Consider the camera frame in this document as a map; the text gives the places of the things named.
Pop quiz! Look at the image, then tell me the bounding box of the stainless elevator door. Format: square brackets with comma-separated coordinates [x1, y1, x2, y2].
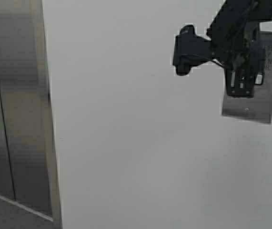
[0, 0, 62, 229]

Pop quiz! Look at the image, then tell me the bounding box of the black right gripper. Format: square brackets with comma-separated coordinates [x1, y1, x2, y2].
[209, 22, 265, 97]

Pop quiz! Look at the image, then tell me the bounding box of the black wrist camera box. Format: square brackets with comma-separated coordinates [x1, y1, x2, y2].
[172, 24, 225, 76]

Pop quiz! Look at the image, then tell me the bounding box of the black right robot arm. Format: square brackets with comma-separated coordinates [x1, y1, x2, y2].
[206, 0, 272, 98]

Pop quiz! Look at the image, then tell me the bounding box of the elevator call button panel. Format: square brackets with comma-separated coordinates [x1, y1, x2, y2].
[222, 31, 272, 124]

